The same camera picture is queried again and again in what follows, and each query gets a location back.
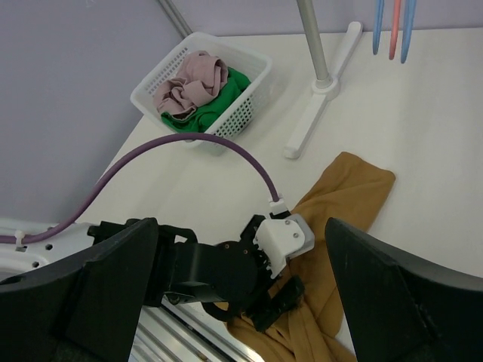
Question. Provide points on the white plastic basket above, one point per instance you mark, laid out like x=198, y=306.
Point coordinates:
x=255, y=65

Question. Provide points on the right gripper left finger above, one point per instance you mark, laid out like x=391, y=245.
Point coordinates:
x=84, y=307

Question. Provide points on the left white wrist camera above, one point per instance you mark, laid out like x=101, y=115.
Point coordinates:
x=282, y=237

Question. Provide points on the light blue hanger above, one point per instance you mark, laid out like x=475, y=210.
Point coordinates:
x=378, y=21
x=408, y=22

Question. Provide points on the metal clothes rack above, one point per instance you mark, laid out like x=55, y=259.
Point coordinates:
x=326, y=85

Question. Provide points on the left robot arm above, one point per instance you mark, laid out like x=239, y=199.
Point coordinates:
x=163, y=263

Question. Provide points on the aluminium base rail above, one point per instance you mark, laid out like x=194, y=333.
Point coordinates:
x=185, y=333

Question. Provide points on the brown tank top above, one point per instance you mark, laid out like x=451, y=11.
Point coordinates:
x=349, y=189

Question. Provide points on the green tank top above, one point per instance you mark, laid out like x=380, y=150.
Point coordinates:
x=203, y=117

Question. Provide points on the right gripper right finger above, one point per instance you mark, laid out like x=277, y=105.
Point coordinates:
x=401, y=307

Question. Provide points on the mauve tank top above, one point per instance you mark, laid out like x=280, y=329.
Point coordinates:
x=198, y=81

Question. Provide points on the pink wire hanger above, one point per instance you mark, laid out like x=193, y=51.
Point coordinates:
x=396, y=14

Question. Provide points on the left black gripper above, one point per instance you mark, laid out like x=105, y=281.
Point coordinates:
x=230, y=279

